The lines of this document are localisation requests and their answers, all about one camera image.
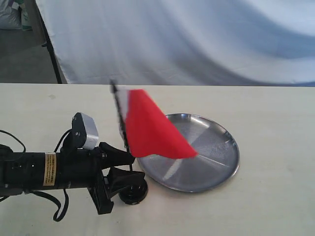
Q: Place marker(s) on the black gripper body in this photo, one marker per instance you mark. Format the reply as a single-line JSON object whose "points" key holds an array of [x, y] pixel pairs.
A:
{"points": [[82, 168]]}

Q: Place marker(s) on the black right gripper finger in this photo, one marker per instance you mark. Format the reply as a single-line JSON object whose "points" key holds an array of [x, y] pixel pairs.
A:
{"points": [[119, 179]]}

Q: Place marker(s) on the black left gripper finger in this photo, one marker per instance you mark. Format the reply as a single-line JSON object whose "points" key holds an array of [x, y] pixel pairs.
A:
{"points": [[113, 157]]}

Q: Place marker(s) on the red white flag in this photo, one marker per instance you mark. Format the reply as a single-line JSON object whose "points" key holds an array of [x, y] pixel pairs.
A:
{"points": [[145, 129]]}

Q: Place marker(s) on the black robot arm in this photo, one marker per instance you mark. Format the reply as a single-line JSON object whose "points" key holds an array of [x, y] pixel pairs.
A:
{"points": [[35, 173]]}

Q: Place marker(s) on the round black flag base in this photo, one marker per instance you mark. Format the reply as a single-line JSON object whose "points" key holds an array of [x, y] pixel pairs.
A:
{"points": [[134, 194]]}

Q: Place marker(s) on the round steel plate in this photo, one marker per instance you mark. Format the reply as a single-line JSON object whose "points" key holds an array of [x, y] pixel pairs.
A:
{"points": [[217, 160]]}

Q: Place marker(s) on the black backdrop stand pole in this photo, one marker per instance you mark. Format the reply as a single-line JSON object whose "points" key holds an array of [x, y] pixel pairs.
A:
{"points": [[48, 45]]}

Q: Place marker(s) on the white sack in background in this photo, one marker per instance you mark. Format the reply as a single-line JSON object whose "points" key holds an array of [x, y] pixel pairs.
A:
{"points": [[14, 16]]}

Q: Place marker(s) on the white backdrop cloth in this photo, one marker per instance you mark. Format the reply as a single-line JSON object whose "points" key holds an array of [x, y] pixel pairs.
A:
{"points": [[183, 42]]}

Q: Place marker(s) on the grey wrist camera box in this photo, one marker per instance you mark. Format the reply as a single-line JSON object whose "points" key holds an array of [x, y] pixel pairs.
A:
{"points": [[84, 131]]}

